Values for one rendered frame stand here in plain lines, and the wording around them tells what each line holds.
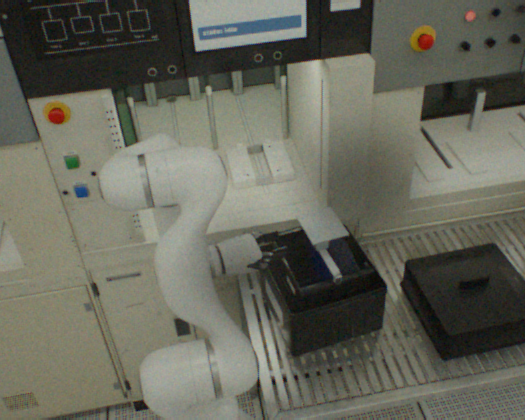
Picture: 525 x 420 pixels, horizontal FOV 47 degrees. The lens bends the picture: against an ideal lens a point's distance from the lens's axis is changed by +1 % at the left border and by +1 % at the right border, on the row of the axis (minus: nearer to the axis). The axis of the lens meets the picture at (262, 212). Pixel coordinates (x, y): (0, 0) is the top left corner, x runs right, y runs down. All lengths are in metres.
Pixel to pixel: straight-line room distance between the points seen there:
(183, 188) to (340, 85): 0.69
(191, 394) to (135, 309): 0.95
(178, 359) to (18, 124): 0.78
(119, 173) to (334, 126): 0.78
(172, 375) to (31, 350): 1.14
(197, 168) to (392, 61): 0.79
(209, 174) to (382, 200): 0.99
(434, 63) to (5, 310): 1.49
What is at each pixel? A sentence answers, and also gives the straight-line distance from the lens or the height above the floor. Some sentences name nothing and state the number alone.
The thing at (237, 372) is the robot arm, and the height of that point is 1.16.
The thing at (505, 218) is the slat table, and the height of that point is 0.76.
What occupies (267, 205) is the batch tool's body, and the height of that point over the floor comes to 0.87.
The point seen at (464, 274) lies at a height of 0.86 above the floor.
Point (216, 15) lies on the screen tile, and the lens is 1.53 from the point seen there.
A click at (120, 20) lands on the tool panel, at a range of 1.53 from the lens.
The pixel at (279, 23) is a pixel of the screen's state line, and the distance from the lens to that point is 1.57.
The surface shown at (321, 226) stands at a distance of 1.56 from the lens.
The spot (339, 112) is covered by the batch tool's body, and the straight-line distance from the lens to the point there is 1.67.
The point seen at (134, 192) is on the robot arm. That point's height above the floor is 1.49.
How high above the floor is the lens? 2.12
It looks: 40 degrees down
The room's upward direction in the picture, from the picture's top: 4 degrees counter-clockwise
